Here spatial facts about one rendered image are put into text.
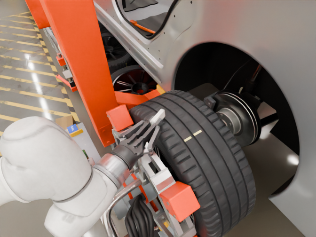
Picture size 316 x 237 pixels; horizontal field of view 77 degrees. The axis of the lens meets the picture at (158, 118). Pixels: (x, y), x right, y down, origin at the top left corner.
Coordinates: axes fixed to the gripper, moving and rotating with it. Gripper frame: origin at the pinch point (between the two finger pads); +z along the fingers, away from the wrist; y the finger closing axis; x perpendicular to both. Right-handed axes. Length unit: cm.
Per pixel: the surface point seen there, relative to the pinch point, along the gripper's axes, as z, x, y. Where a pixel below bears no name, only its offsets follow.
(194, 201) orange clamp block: -15.6, -10.1, 20.8
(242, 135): 41, -37, 23
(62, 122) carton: 21, -78, -134
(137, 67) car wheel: 94, -47, -90
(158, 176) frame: -13.9, -9.7, 7.9
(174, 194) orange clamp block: -17.5, -7.6, 15.6
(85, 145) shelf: 5, -62, -75
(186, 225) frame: -17.1, -26.3, 19.0
